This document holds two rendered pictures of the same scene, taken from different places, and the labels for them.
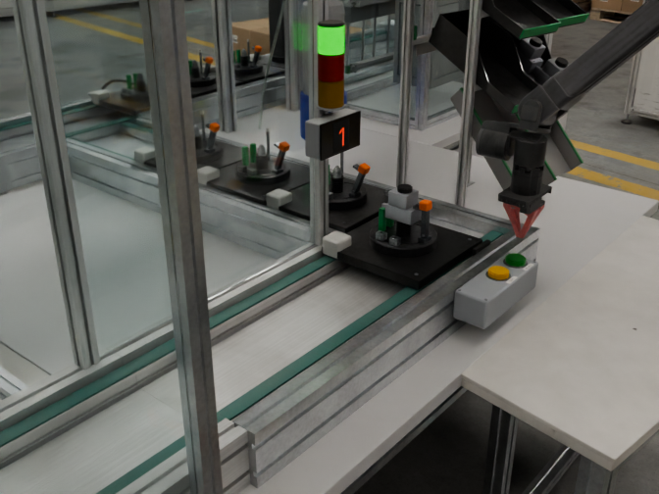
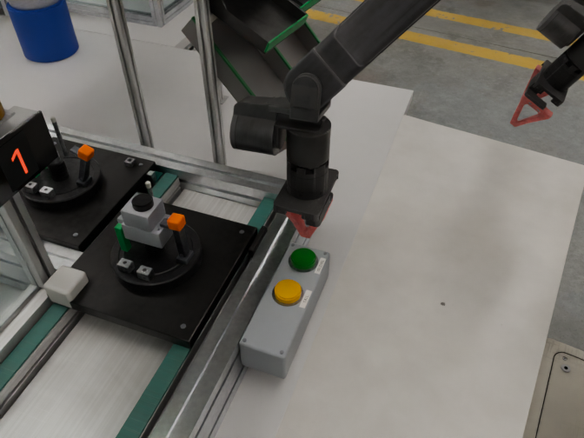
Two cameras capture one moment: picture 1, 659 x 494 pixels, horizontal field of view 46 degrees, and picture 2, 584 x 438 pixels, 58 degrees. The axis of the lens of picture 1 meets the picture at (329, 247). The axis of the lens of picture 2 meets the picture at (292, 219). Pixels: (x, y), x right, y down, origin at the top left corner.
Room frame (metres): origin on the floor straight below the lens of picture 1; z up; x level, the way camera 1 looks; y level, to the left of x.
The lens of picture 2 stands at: (0.85, -0.17, 1.60)
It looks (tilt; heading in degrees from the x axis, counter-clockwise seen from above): 44 degrees down; 341
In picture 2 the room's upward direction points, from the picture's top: straight up
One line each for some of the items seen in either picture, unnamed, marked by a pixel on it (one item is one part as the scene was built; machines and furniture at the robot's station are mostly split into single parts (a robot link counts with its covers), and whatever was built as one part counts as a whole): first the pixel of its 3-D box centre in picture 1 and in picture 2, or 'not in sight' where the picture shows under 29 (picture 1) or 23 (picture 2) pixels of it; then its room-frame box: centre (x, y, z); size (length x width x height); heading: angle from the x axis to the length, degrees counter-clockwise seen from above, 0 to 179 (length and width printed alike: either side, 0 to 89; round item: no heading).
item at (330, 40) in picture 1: (330, 38); not in sight; (1.46, 0.00, 1.38); 0.05 x 0.05 x 0.05
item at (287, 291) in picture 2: (498, 274); (288, 293); (1.32, -0.33, 0.96); 0.04 x 0.04 x 0.02
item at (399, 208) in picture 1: (400, 201); (140, 215); (1.46, -0.14, 1.06); 0.08 x 0.04 x 0.07; 51
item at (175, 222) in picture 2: (422, 218); (175, 235); (1.42, -0.19, 1.04); 0.04 x 0.02 x 0.08; 50
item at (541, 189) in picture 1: (526, 180); (307, 176); (1.38, -0.37, 1.13); 0.10 x 0.07 x 0.07; 141
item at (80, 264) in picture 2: (402, 246); (159, 262); (1.45, -0.15, 0.96); 0.24 x 0.24 x 0.02; 50
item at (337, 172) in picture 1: (336, 181); (56, 166); (1.69, -0.02, 1.01); 0.24 x 0.24 x 0.13; 51
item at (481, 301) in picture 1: (496, 288); (288, 305); (1.32, -0.33, 0.93); 0.21 x 0.07 x 0.06; 140
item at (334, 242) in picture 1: (336, 245); (67, 286); (1.44, -0.01, 0.97); 0.05 x 0.05 x 0.04; 50
